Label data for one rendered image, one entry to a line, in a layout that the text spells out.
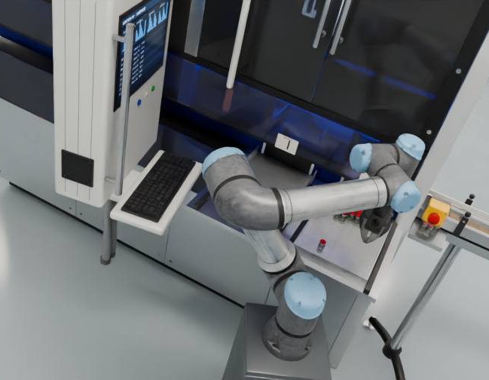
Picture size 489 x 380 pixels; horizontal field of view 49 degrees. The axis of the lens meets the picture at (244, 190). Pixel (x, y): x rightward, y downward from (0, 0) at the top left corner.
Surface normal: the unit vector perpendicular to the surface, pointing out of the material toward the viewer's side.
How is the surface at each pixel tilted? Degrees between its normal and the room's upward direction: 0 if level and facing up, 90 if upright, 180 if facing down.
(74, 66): 90
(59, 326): 0
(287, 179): 0
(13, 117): 90
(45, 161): 90
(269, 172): 0
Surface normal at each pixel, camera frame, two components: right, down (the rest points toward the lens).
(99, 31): -0.26, 0.55
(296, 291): 0.24, -0.69
